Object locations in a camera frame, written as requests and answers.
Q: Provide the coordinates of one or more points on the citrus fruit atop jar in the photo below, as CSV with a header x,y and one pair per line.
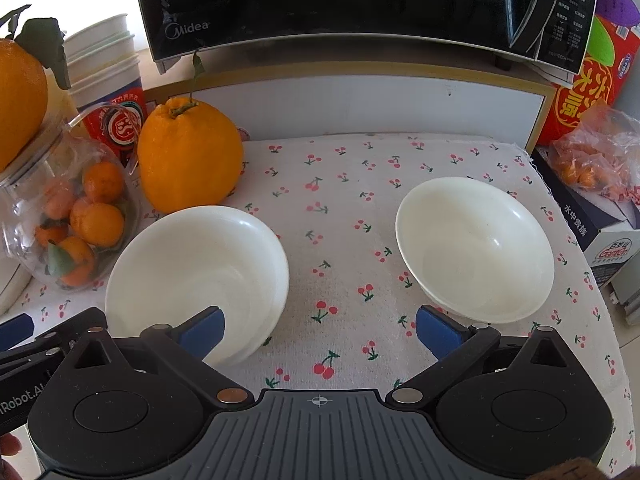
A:
x,y
23,99

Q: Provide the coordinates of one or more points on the cream bowl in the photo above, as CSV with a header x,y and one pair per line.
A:
x,y
475,250
208,256

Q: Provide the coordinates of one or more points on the white Changhong air fryer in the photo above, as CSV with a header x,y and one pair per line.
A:
x,y
14,279

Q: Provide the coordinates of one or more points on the black Midea microwave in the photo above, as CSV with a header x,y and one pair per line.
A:
x,y
551,32

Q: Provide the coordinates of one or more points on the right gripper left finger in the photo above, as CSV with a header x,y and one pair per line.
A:
x,y
180,351

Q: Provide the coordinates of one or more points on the red gift box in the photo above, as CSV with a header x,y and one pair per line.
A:
x,y
612,52

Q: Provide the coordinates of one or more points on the large orange citrus fruit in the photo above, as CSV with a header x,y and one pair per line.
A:
x,y
190,154

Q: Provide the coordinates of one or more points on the glass jar of tangerines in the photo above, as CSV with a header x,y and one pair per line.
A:
x,y
68,207

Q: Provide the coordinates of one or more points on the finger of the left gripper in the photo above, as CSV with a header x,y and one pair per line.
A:
x,y
15,331

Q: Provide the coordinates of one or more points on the blue white carton box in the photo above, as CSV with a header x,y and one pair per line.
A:
x,y
607,232

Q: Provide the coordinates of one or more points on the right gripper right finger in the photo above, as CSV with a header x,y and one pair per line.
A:
x,y
459,350

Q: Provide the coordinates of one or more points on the person's left hand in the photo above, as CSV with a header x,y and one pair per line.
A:
x,y
10,445

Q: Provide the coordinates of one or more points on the plastic bag of fruit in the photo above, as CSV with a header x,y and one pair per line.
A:
x,y
601,155

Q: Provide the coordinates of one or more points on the stack of paper cups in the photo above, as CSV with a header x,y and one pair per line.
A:
x,y
105,84

